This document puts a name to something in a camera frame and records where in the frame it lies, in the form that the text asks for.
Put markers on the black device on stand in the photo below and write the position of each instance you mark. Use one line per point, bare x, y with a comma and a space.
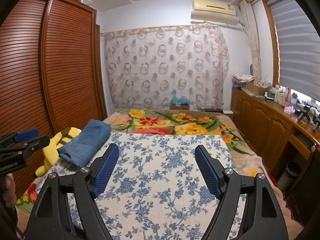
303, 113
316, 123

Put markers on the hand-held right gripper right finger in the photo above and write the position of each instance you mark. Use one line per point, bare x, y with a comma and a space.
207, 170

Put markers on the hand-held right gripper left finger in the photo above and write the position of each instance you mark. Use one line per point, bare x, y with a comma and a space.
105, 172

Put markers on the grey striped window blind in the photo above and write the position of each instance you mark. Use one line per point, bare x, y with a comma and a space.
297, 42

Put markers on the cream wall air conditioner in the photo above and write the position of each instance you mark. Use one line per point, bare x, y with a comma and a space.
213, 7

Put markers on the wooden window frame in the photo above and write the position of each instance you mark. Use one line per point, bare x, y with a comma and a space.
271, 42

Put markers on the group of white bottles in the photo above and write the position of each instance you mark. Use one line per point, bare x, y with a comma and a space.
277, 96

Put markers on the pink tissue box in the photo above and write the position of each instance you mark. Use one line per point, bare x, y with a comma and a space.
290, 110

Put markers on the blue floral white cloth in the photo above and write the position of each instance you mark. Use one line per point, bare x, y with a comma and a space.
155, 175

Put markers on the white air deflector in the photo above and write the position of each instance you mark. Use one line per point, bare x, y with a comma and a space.
215, 18

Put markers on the brown cardboard box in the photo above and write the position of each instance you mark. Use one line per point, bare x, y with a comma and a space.
180, 106

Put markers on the small potted plant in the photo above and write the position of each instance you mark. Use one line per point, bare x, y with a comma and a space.
295, 98

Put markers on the clear plastic storage box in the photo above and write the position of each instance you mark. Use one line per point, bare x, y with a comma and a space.
83, 0

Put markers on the yellow plush toy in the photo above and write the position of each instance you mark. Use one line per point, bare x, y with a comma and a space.
51, 150

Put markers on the wooden louvered wardrobe door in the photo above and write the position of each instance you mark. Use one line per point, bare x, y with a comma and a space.
20, 67
72, 67

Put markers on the colourful flower blanket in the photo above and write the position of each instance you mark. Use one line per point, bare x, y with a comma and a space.
190, 127

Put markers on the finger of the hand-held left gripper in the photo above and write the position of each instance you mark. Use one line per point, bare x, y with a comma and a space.
26, 135
37, 141

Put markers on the grey waste bin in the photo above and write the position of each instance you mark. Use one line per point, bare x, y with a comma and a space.
290, 176

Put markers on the flat black device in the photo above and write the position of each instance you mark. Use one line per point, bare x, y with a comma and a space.
212, 110

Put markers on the person's left hand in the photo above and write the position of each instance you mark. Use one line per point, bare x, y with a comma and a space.
10, 187

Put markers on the long wooden cabinet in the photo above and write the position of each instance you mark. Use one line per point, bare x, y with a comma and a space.
260, 122

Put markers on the blue denim pants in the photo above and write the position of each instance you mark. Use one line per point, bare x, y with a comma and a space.
85, 140

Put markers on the open box with floral lining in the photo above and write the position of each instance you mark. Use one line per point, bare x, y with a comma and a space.
258, 87

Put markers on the cream lace curtain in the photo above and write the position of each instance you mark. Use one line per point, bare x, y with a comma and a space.
252, 37

